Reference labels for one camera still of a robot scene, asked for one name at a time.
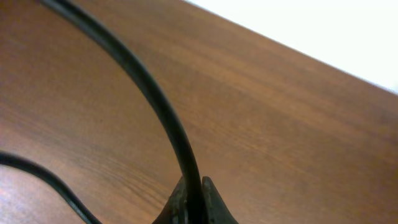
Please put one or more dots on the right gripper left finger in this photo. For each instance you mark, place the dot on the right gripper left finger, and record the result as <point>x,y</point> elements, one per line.
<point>175,210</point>

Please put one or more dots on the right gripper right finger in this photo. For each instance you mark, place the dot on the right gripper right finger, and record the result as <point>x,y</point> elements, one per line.
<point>216,208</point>

